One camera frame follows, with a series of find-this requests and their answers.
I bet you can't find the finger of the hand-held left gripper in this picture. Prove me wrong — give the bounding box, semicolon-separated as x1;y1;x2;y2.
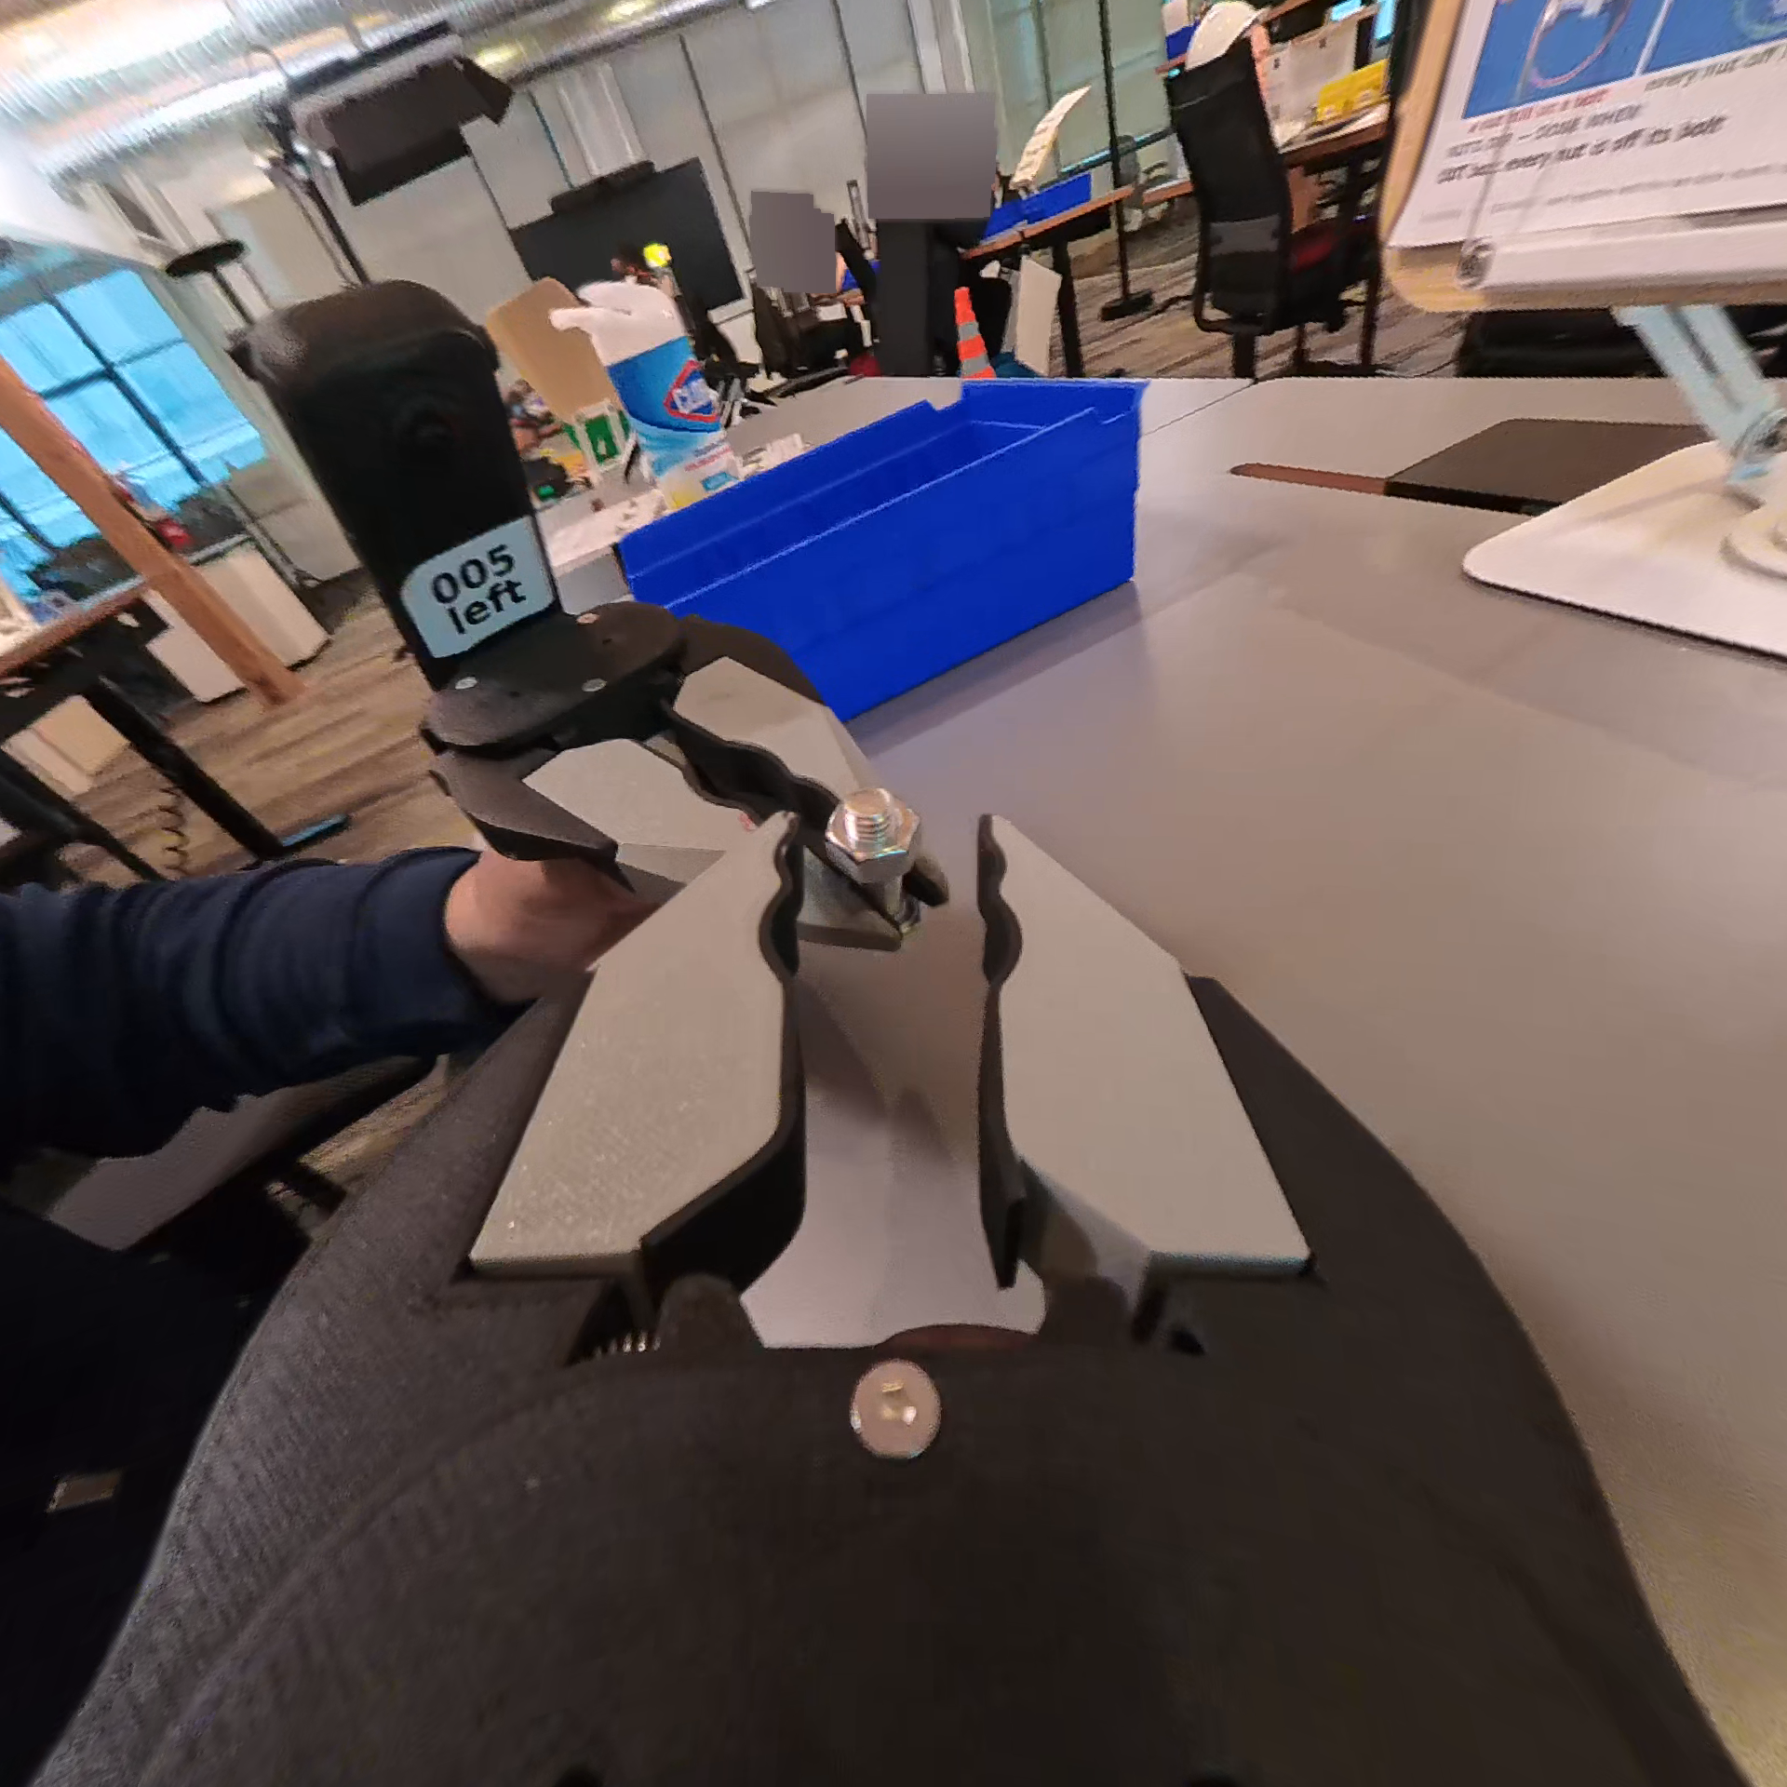
671;655;954;908
526;741;913;952

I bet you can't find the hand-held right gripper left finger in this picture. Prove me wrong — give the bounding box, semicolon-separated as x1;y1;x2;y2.
469;812;809;1300

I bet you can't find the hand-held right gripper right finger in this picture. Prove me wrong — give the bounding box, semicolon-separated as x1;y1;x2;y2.
973;812;1316;1293

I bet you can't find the large steel hex bolt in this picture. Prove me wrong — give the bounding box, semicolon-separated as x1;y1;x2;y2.
840;784;922;934

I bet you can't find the large steel nut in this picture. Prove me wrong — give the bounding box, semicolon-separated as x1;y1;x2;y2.
821;801;924;892

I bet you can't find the blue plastic bin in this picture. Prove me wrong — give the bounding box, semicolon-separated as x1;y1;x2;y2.
614;378;1150;724

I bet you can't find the person's left forearm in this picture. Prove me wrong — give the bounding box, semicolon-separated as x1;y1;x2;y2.
0;840;522;1163

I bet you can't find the person's left hand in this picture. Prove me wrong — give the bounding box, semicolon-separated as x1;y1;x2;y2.
445;840;663;1006

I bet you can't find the cardboard box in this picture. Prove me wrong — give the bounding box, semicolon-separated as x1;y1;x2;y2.
483;275;620;439

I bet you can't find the disinfecting wipes canister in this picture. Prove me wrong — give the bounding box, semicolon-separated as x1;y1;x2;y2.
549;277;739;515

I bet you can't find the black light stand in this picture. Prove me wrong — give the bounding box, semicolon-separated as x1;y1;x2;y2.
164;239;341;591
1094;0;1164;324

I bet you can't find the black studio light panel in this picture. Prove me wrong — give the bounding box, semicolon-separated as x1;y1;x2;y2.
286;53;517;214

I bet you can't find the black leg wooden desk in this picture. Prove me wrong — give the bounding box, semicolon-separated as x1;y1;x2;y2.
0;582;341;858

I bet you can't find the person's office chair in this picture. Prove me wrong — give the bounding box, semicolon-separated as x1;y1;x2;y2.
42;1051;439;1261

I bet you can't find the white leaning board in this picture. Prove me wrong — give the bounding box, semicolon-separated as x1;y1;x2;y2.
1007;258;1067;380

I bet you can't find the small blue storage bin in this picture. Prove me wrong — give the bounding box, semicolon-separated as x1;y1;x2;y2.
977;172;1100;243

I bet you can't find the white paper sign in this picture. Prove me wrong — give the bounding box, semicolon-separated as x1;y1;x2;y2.
1010;84;1091;193

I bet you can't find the black office chair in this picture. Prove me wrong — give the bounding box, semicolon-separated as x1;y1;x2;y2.
1164;39;1380;347

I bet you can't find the white stand base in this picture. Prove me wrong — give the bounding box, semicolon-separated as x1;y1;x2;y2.
1461;301;1787;661

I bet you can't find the wooden display board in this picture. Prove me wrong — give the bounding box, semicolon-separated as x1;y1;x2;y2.
1380;0;1787;319

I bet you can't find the printed instruction sheet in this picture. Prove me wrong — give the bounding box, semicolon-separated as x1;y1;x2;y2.
1397;0;1787;305

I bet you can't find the black wall screen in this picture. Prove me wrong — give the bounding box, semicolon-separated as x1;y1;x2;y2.
509;156;747;319

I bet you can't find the dark table cable hatch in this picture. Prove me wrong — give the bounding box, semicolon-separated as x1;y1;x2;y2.
1380;417;1716;515

